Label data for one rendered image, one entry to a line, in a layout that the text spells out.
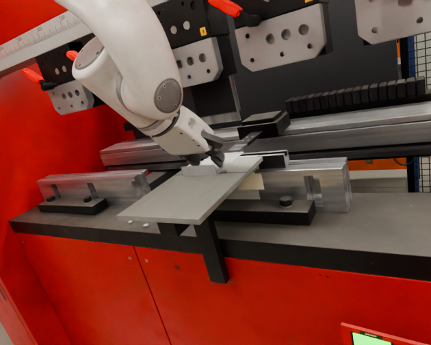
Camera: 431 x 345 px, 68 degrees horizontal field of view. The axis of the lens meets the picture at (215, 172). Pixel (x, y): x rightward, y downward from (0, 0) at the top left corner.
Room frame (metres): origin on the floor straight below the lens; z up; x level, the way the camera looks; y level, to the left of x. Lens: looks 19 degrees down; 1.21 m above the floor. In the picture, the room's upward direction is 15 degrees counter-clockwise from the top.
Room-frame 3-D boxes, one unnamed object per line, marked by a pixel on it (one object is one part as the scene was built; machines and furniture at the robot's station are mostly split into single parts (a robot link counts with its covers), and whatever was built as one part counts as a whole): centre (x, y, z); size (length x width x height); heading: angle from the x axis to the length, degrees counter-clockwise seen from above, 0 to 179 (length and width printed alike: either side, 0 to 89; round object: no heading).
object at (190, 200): (0.59, 0.04, 1.00); 0.26 x 0.18 x 0.01; 146
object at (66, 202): (1.01, 0.49, 0.89); 0.30 x 0.05 x 0.03; 56
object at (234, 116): (0.72, -0.04, 1.13); 0.10 x 0.02 x 0.10; 56
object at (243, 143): (0.85, -0.13, 1.01); 0.26 x 0.12 x 0.05; 146
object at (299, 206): (0.65, -0.04, 0.89); 0.30 x 0.05 x 0.03; 56
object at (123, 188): (1.03, 0.41, 0.92); 0.50 x 0.06 x 0.10; 56
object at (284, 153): (0.70, -0.07, 0.99); 0.20 x 0.03 x 0.03; 56
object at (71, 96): (0.95, 0.31, 1.26); 0.15 x 0.09 x 0.17; 56
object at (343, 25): (1.27, -0.13, 1.12); 1.13 x 0.02 x 0.44; 56
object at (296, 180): (0.69, -0.09, 0.92); 0.39 x 0.06 x 0.10; 56
